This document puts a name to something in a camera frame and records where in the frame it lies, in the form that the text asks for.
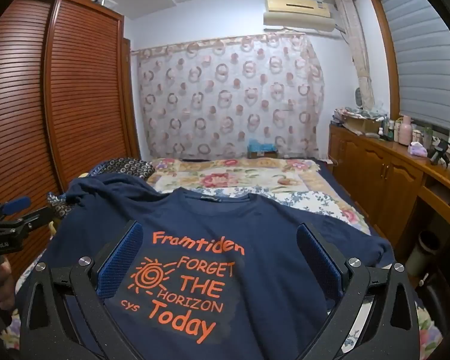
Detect beige wall air conditioner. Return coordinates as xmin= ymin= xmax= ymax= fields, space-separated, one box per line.
xmin=262 ymin=0 xmax=347 ymax=38

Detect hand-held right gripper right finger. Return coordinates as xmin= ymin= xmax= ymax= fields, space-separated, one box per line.
xmin=296 ymin=222 xmax=432 ymax=360

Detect navy printed T-shirt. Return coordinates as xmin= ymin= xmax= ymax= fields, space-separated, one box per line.
xmin=37 ymin=174 xmax=396 ymax=360

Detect tied floral curtain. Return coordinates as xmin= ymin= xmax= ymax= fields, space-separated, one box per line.
xmin=335 ymin=0 xmax=376 ymax=111

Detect wooden louvered wardrobe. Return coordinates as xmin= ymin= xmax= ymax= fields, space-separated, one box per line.
xmin=0 ymin=0 xmax=141 ymax=267

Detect pink bottle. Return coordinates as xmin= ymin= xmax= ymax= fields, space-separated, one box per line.
xmin=397 ymin=115 xmax=413 ymax=145

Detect wooden window frame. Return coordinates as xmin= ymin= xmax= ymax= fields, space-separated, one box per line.
xmin=368 ymin=0 xmax=403 ymax=121

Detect grey trash bin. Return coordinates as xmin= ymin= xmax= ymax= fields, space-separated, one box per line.
xmin=407 ymin=230 xmax=441 ymax=276

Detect dark medallion-patterned cloth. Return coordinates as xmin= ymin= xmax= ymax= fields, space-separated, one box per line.
xmin=47 ymin=157 xmax=154 ymax=220

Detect cardboard box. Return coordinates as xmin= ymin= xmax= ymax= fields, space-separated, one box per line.
xmin=341 ymin=114 xmax=383 ymax=134

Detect blue tissue box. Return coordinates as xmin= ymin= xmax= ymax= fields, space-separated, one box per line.
xmin=247 ymin=139 xmax=279 ymax=159

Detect pink floral blanket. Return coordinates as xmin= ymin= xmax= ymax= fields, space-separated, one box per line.
xmin=146 ymin=157 xmax=338 ymax=199

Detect pile of folded cloths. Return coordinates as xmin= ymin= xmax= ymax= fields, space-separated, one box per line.
xmin=334 ymin=107 xmax=389 ymax=121

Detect blue floral quilt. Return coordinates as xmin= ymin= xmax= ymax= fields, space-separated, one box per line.
xmin=0 ymin=185 xmax=445 ymax=360

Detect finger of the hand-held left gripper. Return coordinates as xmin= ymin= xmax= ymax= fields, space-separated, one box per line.
xmin=5 ymin=206 xmax=57 ymax=234
xmin=0 ymin=196 xmax=32 ymax=226

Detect black tripod gadgets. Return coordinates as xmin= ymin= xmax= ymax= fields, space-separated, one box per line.
xmin=427 ymin=139 xmax=450 ymax=179

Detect purple soft pouch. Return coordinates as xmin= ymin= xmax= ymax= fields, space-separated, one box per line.
xmin=408 ymin=142 xmax=430 ymax=157

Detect circle-patterned sheer curtain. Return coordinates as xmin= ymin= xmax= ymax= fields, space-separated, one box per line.
xmin=135 ymin=33 xmax=325 ymax=160

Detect wooden sideboard cabinet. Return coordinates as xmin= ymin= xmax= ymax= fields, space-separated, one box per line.
xmin=328 ymin=124 xmax=450 ymax=248

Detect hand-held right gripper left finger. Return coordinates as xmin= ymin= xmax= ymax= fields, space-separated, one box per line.
xmin=19 ymin=220 xmax=151 ymax=360

